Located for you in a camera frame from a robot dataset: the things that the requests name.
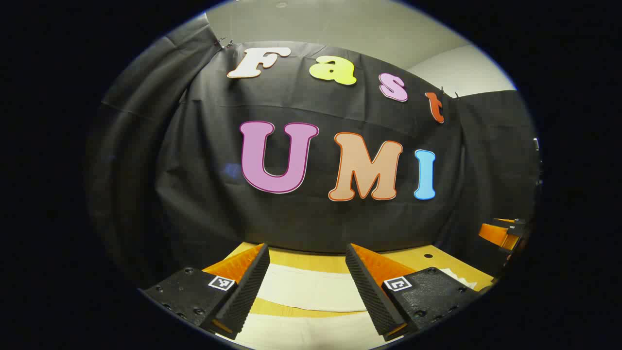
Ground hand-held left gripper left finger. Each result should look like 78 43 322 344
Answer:
141 243 271 340

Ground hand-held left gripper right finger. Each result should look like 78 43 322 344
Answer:
345 243 486 341

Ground white jeans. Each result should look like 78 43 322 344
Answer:
216 262 479 350

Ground black backdrop cloth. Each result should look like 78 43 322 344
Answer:
85 15 541 287

